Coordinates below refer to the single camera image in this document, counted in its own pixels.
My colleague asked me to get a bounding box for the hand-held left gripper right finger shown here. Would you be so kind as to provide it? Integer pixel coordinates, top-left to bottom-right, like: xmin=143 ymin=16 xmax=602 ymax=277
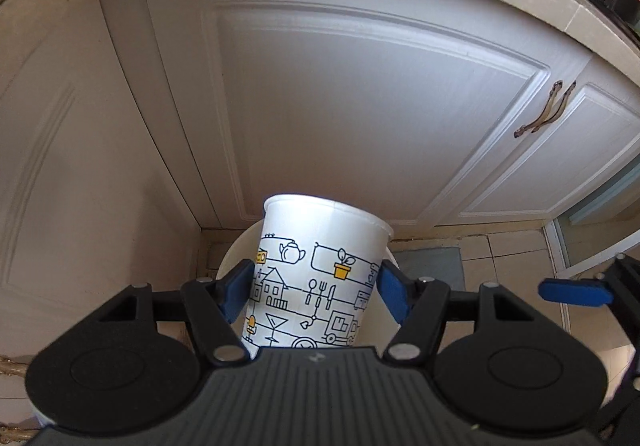
xmin=376 ymin=260 xmax=533 ymax=363

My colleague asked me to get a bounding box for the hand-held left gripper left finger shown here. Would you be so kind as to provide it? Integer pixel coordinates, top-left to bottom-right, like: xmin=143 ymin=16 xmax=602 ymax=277
xmin=97 ymin=258 xmax=256 ymax=368

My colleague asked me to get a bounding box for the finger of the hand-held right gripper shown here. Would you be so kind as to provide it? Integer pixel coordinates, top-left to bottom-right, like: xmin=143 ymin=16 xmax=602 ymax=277
xmin=539 ymin=253 xmax=640 ymax=311

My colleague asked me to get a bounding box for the white round trash bin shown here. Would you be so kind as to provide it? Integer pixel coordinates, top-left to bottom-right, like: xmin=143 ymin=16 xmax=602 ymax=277
xmin=217 ymin=221 xmax=401 ymax=352

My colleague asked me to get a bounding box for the white printed paper cup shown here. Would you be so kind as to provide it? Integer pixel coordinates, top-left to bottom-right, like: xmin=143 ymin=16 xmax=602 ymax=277
xmin=239 ymin=194 xmax=393 ymax=361

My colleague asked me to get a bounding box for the grey floor mat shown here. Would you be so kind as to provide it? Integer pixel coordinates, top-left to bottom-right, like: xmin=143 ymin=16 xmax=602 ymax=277
xmin=392 ymin=246 xmax=467 ymax=293

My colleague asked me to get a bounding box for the narrow white cabinet door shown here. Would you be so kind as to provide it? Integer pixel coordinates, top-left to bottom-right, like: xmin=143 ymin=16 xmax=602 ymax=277
xmin=435 ymin=53 xmax=640 ymax=227

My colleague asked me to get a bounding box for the large arched white cabinet door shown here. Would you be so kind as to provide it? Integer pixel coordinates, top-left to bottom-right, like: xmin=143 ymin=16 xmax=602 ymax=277
xmin=97 ymin=0 xmax=596 ymax=232

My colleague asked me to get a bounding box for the beige corner cabinet door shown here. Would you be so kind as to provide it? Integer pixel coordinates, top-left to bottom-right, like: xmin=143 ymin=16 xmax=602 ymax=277
xmin=0 ymin=0 xmax=203 ymax=362

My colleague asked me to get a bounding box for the black gas stove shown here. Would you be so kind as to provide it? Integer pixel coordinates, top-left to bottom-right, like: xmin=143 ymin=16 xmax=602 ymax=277
xmin=575 ymin=0 xmax=640 ymax=34

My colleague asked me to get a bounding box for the bronze cabinet handle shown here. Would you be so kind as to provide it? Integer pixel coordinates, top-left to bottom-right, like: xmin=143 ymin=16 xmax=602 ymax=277
xmin=530 ymin=82 xmax=577 ymax=133
xmin=0 ymin=355 xmax=32 ymax=378
xmin=514 ymin=81 xmax=563 ymax=137
xmin=0 ymin=421 xmax=37 ymax=443

